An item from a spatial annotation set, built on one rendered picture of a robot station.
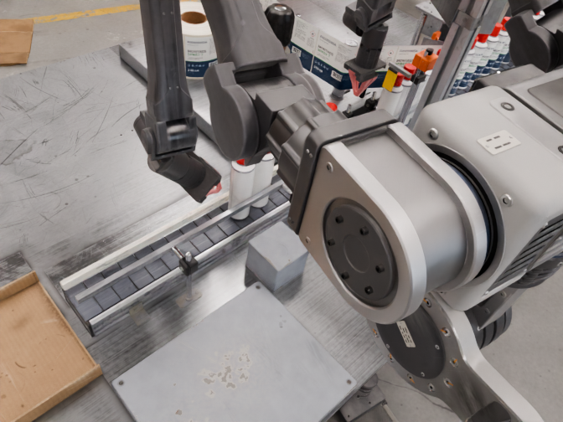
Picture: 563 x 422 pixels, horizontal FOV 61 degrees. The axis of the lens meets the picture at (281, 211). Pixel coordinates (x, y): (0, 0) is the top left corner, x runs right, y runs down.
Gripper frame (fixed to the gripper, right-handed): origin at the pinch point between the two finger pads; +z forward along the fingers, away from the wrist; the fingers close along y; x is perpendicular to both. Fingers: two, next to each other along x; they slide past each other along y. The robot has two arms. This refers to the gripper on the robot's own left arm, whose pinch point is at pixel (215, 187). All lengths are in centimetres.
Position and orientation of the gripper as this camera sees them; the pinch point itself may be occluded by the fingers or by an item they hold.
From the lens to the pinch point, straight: 102.2
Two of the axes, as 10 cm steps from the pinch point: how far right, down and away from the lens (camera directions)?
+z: 3.6, 2.2, 9.1
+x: -6.5, 7.5, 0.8
